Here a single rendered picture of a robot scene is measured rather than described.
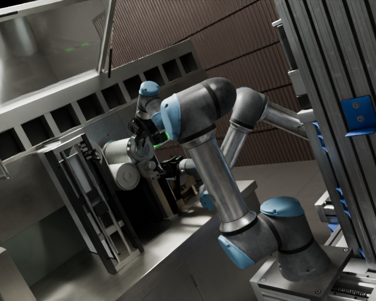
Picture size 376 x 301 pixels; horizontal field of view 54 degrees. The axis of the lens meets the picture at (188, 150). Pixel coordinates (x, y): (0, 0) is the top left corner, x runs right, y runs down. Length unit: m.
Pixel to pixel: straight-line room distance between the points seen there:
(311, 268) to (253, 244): 0.20
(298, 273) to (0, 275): 1.06
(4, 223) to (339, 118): 1.43
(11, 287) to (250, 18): 3.37
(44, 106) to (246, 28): 2.74
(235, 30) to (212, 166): 3.34
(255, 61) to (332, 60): 3.22
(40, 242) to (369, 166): 1.43
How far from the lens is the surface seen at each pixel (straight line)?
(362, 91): 1.02
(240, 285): 1.80
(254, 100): 1.41
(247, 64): 4.30
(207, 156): 1.02
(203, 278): 1.64
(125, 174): 1.69
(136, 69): 2.21
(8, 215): 1.85
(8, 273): 1.61
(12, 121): 1.88
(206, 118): 1.01
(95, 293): 1.51
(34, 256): 1.91
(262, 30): 4.09
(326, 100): 1.07
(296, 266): 1.18
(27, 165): 1.87
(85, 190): 1.50
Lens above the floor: 1.53
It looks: 12 degrees down
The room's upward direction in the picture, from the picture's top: 24 degrees counter-clockwise
